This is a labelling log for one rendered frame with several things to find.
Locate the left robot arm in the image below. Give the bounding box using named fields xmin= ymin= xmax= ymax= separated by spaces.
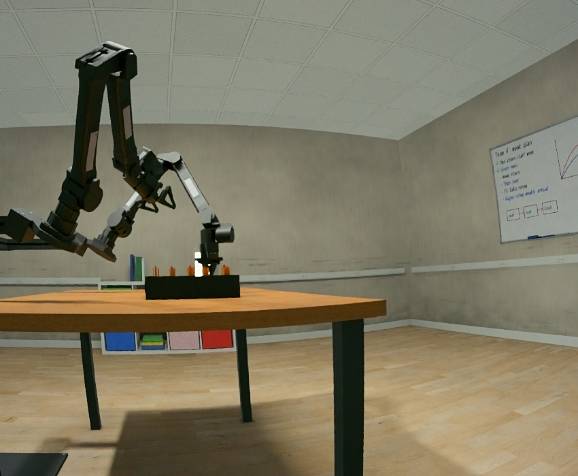
xmin=93 ymin=152 xmax=235 ymax=259

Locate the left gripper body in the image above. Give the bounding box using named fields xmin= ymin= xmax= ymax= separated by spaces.
xmin=194 ymin=257 xmax=223 ymax=265

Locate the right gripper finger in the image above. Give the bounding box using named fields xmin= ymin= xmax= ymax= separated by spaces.
xmin=138 ymin=201 xmax=159 ymax=213
xmin=159 ymin=186 xmax=176 ymax=209

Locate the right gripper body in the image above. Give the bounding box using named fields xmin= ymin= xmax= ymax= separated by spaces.
xmin=133 ymin=176 xmax=167 ymax=204

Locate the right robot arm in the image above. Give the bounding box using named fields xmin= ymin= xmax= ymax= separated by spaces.
xmin=39 ymin=41 xmax=164 ymax=242

